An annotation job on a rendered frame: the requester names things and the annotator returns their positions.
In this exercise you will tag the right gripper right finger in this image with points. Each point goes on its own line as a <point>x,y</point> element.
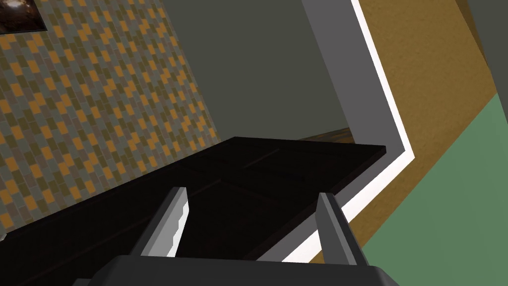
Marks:
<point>336,234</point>

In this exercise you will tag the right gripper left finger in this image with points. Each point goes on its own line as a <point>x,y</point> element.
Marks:
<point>166,228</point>

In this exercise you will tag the black cupboard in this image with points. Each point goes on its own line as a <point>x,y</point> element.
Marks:
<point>246,186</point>

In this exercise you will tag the dark framed wall picture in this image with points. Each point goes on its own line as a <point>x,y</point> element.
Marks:
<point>18,15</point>

